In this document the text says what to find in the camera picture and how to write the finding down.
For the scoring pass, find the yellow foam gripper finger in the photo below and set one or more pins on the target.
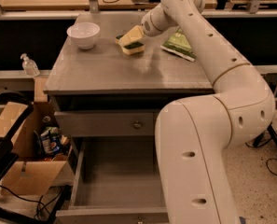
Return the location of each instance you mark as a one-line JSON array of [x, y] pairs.
[[135, 34]]

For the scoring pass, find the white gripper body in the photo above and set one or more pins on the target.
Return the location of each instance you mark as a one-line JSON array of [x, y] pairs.
[[147, 25]]

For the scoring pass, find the green and yellow sponge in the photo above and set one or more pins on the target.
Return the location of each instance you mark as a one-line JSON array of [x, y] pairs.
[[135, 47]]

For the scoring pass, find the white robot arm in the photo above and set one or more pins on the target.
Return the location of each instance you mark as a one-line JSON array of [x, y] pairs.
[[191, 133]]

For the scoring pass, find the grey wooden drawer cabinet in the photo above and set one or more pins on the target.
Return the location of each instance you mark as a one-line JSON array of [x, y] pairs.
[[105, 79]]

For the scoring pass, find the grey middle drawer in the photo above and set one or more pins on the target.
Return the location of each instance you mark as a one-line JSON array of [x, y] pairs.
[[107, 123]]

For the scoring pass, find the open grey bottom drawer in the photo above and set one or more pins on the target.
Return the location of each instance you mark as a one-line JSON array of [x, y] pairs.
[[117, 182]]

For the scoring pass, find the green chip bag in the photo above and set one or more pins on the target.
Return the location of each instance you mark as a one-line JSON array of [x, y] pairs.
[[177, 44]]

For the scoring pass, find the white ceramic bowl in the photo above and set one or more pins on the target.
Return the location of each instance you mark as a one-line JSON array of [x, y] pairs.
[[84, 34]]

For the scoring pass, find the clear sanitizer pump bottle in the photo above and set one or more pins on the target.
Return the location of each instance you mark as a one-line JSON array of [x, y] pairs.
[[29, 66]]

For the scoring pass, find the crumpled snack packaging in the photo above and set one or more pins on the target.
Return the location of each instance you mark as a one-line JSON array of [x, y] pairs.
[[50, 142]]

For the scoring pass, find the open cardboard box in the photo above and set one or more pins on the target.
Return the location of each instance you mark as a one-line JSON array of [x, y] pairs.
[[32, 174]]

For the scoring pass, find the black chair frame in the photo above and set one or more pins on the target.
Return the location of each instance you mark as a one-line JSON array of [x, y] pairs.
[[7, 157]]

